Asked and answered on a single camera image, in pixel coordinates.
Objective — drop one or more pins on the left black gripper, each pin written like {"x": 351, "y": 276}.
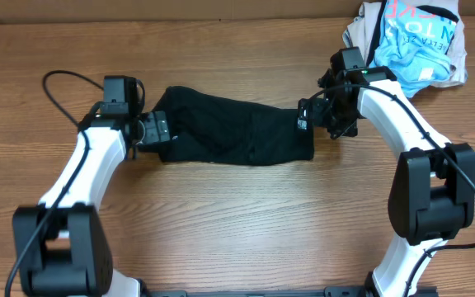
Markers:
{"x": 157, "y": 128}

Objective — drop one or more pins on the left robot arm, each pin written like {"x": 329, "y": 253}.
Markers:
{"x": 61, "y": 247}

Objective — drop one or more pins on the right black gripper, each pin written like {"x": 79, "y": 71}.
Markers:
{"x": 303, "y": 114}

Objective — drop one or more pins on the black garment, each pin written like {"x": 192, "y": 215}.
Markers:
{"x": 210, "y": 129}

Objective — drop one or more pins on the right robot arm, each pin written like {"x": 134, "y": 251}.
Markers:
{"x": 431, "y": 197}

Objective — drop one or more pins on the light blue printed t-shirt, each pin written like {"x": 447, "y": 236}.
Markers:
{"x": 413, "y": 41}

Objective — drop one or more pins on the beige garment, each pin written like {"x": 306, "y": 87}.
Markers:
{"x": 360, "y": 32}

